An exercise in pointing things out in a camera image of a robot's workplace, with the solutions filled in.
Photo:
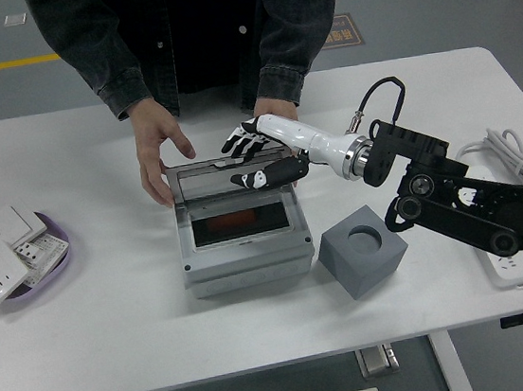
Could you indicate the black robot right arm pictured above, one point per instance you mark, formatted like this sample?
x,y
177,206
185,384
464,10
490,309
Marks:
x,y
484,220

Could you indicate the person's right hand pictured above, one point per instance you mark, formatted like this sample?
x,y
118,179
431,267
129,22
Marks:
x,y
151,132

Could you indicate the white wall switch panel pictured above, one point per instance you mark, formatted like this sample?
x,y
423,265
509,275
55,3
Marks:
x,y
7,224

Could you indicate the person's torso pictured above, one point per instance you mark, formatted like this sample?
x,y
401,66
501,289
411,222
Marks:
x,y
203,35

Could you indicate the white perforated socket plate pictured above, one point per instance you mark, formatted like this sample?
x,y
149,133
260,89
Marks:
x,y
53,245

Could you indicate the person's left forearm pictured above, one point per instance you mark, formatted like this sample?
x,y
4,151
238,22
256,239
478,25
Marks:
x,y
299,33

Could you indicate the grey metal table bracket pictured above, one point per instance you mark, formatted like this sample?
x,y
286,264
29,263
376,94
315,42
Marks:
x,y
377,360

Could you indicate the person's left hand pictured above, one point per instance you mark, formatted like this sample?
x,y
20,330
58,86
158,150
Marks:
x,y
274,108

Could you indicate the purple tray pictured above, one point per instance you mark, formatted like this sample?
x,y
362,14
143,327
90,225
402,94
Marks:
x,y
57,278

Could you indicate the white table leg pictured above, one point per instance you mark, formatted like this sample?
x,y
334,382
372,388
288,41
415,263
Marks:
x,y
450,368

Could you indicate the black table control panel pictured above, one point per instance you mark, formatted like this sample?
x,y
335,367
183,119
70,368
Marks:
x,y
516,320

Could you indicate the grey cube with round hole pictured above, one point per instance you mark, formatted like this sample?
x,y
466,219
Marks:
x,y
362,274

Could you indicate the white and black robot right hand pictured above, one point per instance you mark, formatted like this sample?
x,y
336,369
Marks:
x,y
312,144

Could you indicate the small metal floor plate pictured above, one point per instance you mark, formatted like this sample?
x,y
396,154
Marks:
x,y
14,19

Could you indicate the person's right forearm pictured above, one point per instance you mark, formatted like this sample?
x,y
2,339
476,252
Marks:
x,y
91,49

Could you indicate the brown floor sign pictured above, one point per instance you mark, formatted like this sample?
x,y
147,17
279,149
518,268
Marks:
x,y
349,34

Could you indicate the orange cylinder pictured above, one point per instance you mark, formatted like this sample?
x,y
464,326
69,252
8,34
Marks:
x,y
231,220

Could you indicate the grey electrical box clear lid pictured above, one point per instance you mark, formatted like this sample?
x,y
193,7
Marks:
x,y
251,266

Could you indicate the small white socket module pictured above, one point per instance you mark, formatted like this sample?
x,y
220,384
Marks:
x,y
28,252

